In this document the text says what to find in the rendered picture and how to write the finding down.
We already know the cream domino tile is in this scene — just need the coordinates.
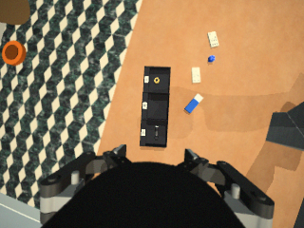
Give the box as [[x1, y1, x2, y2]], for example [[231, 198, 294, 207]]
[[207, 31, 219, 48], [191, 67, 200, 83]]

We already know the yellow hex nut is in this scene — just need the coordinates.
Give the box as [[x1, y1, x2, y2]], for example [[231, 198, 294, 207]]
[[154, 78, 160, 84]]

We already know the blue and white eraser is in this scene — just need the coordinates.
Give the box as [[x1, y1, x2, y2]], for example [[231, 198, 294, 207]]
[[185, 94, 203, 113]]

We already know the black rack of three bins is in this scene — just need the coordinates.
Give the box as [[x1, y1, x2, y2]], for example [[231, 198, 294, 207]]
[[140, 66, 171, 148]]

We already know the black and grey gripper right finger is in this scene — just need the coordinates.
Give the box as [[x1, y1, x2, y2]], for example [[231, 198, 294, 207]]
[[176, 148, 275, 228]]

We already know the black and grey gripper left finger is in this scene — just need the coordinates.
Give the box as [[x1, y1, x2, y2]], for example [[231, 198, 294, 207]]
[[40, 144, 132, 225]]

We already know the blue die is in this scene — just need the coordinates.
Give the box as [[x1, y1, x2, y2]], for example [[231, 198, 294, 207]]
[[208, 55, 215, 63]]

